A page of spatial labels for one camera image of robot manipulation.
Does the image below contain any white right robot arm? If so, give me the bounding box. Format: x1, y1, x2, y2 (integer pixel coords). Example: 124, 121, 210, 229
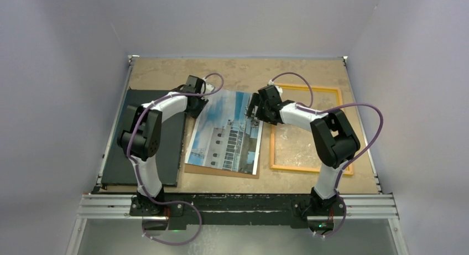
246, 85, 361, 215

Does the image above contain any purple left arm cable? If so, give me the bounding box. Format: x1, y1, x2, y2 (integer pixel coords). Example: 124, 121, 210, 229
126, 72, 225, 247

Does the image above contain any building and sky photo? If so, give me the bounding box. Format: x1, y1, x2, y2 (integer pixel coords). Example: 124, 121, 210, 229
185, 90, 263, 176

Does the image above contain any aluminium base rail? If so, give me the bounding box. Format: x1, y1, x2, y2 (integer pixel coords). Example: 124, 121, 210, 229
77, 193, 399, 230

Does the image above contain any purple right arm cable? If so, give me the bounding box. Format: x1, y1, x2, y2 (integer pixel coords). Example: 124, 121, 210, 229
268, 71, 384, 240

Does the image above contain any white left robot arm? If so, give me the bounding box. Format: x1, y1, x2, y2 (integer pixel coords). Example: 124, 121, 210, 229
117, 75, 213, 216

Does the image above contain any black flat box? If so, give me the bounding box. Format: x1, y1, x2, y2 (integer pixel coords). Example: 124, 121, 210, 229
101, 89, 188, 188

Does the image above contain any yellow wooden picture frame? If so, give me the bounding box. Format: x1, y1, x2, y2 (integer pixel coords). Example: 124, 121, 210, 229
269, 84, 355, 176

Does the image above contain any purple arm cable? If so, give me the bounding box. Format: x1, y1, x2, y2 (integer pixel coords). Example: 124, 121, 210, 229
126, 72, 225, 247
268, 71, 384, 240

